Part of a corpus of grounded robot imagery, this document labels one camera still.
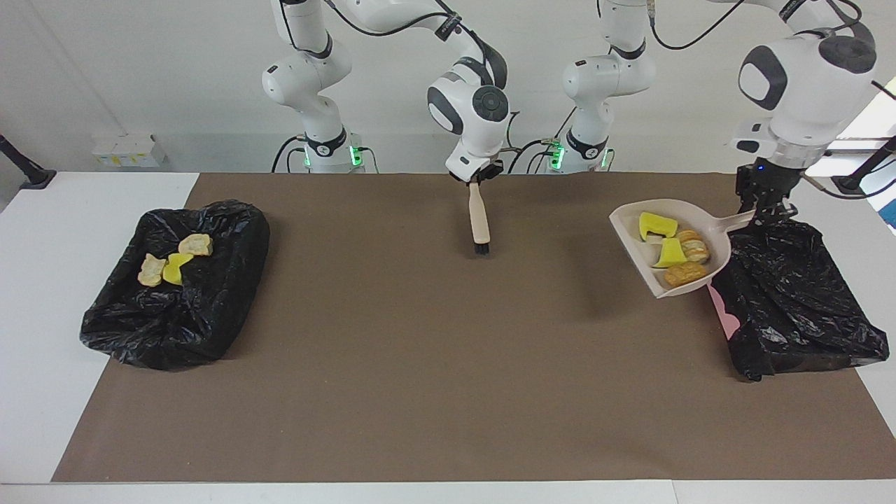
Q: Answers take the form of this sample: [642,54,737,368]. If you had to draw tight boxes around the beige hand brush black bristles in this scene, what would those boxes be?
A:
[468,182,491,255]

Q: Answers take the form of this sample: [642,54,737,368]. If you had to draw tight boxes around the greenish beige bread chunk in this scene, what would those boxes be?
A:
[676,230,711,264]

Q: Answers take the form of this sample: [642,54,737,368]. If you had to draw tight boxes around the brown croquette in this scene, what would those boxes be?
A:
[663,262,711,288]

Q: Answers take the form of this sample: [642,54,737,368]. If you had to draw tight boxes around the yellow sponge wedge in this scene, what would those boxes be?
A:
[652,238,689,270]

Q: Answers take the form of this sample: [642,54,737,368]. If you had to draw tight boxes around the yellow notched sponge piece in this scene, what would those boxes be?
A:
[638,211,679,241]

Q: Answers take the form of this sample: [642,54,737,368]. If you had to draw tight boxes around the beige plastic dustpan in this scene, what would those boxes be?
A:
[608,198,758,300]

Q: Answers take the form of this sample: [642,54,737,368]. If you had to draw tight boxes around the yellow sponge chunk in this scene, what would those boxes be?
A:
[162,252,195,286]

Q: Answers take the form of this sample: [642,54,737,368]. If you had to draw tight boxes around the pale beige bread chunk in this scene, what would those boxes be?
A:
[137,253,167,288]

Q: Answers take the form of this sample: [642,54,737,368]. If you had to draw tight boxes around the pink bin with black bag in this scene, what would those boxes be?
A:
[706,218,890,382]

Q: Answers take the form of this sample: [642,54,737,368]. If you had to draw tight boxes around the bin wrapped in black bag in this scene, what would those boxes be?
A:
[79,199,272,372]

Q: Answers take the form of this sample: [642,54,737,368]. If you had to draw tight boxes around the white side table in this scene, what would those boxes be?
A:
[801,76,896,177]

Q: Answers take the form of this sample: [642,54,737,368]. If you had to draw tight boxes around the brown paper table mat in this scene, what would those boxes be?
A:
[50,172,896,484]

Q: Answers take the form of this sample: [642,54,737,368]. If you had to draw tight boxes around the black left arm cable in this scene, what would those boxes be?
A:
[647,0,896,202]

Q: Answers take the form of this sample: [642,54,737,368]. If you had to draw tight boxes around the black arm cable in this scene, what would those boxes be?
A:
[647,0,896,202]
[279,0,522,151]

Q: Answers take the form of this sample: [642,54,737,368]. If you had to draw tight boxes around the black camera stand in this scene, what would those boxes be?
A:
[0,133,57,190]
[831,135,896,195]

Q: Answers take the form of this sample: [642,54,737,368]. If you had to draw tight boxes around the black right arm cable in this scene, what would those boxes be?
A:
[279,0,522,151]

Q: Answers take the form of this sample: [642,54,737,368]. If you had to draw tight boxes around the white wall outlet box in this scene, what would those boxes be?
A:
[91,134,167,169]

